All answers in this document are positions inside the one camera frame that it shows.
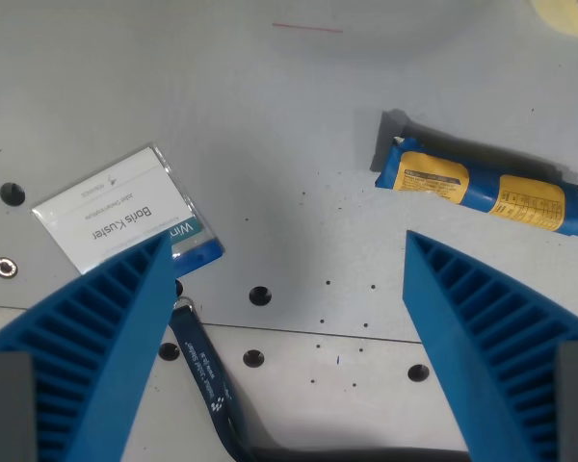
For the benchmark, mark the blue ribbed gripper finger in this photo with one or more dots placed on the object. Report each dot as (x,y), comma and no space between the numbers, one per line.
(481,346)
(101,332)

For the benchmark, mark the silver socket head screw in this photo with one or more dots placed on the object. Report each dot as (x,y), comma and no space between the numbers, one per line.
(5,267)

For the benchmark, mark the white conference name badge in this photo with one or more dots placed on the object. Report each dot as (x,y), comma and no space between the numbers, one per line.
(125,212)

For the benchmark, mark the blue and yellow wrapped bar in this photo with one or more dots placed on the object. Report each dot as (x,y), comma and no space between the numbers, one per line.
(481,190)

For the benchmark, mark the beige masking tape roll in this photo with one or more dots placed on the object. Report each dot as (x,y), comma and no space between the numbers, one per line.
(566,14)

